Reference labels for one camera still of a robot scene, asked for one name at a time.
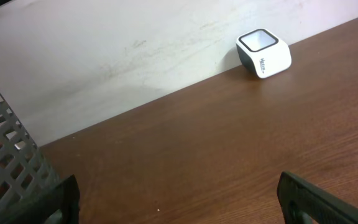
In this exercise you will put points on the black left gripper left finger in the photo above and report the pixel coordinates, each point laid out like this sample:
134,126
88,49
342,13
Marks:
63,196

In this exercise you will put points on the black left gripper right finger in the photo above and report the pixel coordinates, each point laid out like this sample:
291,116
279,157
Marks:
303,202

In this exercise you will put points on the white barcode scanner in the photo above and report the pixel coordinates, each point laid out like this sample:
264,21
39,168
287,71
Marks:
263,53

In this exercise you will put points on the grey perforated plastic basket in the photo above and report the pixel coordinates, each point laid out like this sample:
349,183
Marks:
23,169

